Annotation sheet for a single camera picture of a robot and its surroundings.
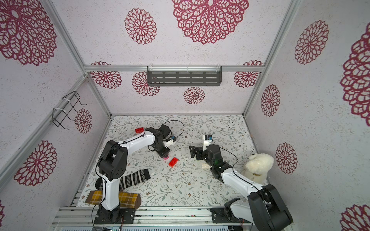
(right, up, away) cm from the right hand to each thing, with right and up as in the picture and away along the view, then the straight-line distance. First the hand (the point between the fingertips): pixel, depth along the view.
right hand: (195, 145), depth 85 cm
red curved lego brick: (-41, +9, +25) cm, 49 cm away
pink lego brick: (-19, -10, +9) cm, 23 cm away
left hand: (-20, -7, +9) cm, 23 cm away
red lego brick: (-14, -12, +7) cm, 19 cm away
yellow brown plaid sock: (-37, -30, -6) cm, 48 cm away
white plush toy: (+30, -9, -14) cm, 34 cm away
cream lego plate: (+7, -13, +5) cm, 16 cm away
